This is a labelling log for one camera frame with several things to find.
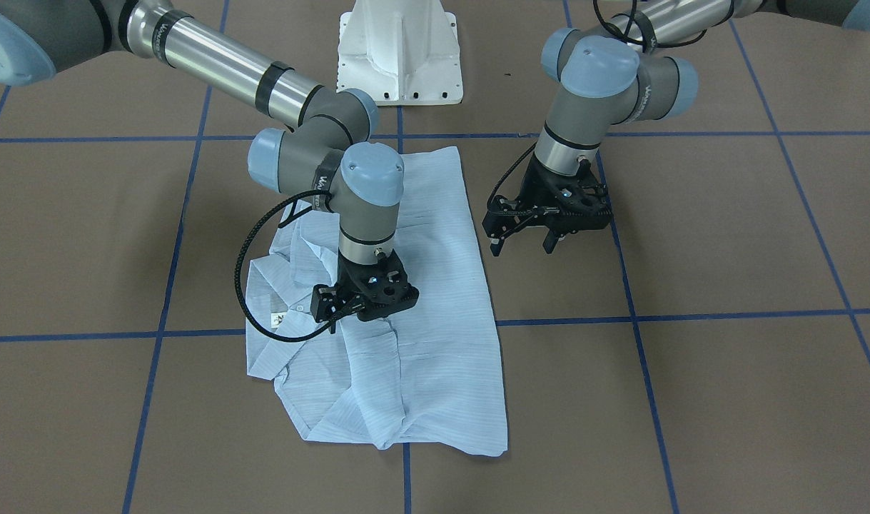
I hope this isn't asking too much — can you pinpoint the white pedestal base plate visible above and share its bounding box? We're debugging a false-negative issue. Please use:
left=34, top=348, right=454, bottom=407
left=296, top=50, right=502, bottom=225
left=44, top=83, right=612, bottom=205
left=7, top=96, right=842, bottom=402
left=337, top=1, right=464, bottom=106

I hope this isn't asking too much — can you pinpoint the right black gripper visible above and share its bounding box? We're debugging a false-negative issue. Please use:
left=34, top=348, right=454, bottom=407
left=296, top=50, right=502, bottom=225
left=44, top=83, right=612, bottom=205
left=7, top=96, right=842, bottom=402
left=310, top=251, right=420, bottom=324

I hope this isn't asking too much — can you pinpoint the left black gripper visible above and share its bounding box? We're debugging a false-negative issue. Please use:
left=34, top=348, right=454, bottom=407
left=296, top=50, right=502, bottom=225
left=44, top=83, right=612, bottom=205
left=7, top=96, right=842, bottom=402
left=516, top=157, right=610, bottom=255

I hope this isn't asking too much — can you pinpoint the light blue button-up shirt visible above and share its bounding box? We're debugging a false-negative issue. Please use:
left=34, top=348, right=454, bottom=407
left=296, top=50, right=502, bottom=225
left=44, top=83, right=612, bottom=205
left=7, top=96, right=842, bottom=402
left=245, top=146, right=507, bottom=458

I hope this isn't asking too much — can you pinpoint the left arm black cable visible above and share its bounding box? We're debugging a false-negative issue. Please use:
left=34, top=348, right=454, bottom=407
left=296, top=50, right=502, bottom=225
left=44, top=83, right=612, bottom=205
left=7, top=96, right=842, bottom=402
left=487, top=140, right=540, bottom=208

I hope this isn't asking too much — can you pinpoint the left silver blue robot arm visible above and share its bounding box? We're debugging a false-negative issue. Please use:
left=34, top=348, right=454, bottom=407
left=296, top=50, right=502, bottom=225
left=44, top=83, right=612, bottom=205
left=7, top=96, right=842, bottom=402
left=482, top=1, right=870, bottom=255

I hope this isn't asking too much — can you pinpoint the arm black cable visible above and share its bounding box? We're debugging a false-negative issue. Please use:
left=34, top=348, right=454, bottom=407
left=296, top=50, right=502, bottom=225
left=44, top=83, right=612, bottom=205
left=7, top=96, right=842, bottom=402
left=487, top=140, right=540, bottom=208
left=235, top=188, right=335, bottom=343

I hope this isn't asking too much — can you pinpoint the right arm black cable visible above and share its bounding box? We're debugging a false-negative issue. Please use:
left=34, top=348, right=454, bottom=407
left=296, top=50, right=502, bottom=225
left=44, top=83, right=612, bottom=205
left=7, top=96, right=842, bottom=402
left=235, top=188, right=335, bottom=343

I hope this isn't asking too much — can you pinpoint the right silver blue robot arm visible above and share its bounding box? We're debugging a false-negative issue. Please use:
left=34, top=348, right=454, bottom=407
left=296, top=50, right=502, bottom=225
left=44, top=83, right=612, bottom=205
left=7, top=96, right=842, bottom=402
left=0, top=1, right=419, bottom=323

